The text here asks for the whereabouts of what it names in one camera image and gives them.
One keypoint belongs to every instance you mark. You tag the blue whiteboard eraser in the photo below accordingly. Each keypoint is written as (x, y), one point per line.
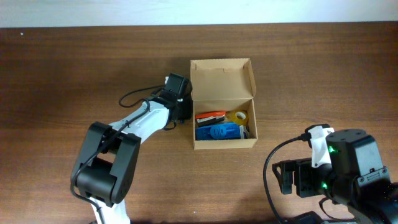
(223, 131)

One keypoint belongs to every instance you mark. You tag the yellow tape roll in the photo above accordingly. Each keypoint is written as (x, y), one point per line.
(239, 117)

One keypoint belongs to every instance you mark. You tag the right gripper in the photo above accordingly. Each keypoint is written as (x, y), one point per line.
(301, 177)

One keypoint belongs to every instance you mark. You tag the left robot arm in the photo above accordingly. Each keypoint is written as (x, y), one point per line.
(104, 169)

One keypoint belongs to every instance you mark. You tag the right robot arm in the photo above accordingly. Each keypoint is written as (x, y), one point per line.
(346, 168)

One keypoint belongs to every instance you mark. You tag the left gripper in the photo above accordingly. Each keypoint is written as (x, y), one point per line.
(185, 109)

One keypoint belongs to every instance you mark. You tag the cardboard box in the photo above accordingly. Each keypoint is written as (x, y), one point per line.
(224, 85)

